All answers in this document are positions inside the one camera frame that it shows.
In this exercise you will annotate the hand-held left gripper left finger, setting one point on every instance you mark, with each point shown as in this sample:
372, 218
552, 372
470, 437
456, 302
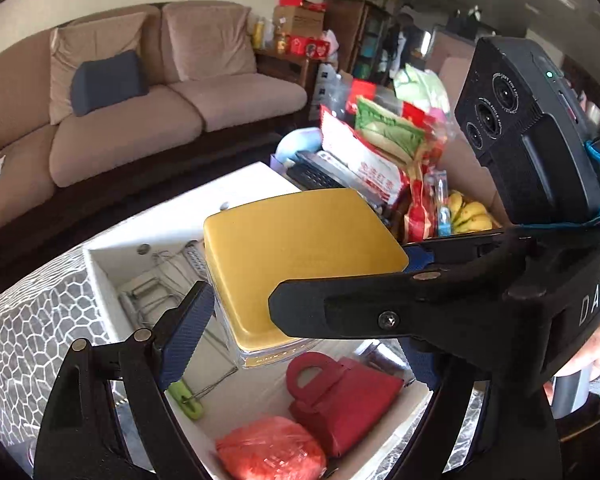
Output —
187, 335

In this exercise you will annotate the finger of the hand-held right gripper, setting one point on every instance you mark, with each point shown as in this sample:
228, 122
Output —
460, 250
380, 310

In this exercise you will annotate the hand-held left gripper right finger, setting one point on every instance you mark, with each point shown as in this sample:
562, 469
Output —
422, 370

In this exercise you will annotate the yellow lidded clear box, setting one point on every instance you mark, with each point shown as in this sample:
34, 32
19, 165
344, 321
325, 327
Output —
300, 240

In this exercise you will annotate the white storage box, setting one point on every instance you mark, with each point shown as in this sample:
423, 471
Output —
240, 190

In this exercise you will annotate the bunch of bananas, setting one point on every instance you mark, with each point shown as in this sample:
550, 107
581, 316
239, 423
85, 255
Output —
472, 212

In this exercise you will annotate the blue toothbrush pack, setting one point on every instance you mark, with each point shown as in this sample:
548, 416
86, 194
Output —
442, 205

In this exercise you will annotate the red snack packet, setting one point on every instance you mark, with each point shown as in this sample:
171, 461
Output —
420, 215

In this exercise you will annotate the large brown cardboard box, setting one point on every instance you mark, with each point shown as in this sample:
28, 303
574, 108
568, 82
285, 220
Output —
472, 170

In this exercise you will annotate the metal perforated tool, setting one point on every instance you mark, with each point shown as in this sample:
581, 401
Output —
194, 256

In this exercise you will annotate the red white snack bag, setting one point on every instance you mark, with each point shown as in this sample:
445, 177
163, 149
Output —
365, 170

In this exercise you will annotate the pale green plastic bag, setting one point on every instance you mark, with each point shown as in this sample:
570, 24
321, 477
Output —
422, 85

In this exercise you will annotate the green snack bag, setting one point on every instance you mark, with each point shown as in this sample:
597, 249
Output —
390, 127

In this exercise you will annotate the red plastic bag bundle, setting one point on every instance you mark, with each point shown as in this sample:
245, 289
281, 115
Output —
270, 450

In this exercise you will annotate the black keyboard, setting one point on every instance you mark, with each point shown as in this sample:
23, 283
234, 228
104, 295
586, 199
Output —
312, 172

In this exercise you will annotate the light blue bag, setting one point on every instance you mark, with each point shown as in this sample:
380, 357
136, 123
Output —
297, 142

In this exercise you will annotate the beige sofa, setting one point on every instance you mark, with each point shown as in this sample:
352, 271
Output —
120, 140

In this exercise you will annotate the pack of water bottles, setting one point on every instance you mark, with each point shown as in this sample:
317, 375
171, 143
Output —
327, 85

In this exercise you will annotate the dark wooden cabinet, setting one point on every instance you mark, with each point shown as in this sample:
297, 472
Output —
360, 30

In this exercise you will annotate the wooden side table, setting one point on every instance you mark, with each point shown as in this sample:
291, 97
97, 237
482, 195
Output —
285, 67

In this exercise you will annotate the dark blue cushion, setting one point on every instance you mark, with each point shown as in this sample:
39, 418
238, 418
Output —
107, 82

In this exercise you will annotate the printed cardboard box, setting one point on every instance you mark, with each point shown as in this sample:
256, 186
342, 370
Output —
300, 21

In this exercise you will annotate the yellow bottle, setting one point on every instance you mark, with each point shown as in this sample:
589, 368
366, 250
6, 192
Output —
260, 34

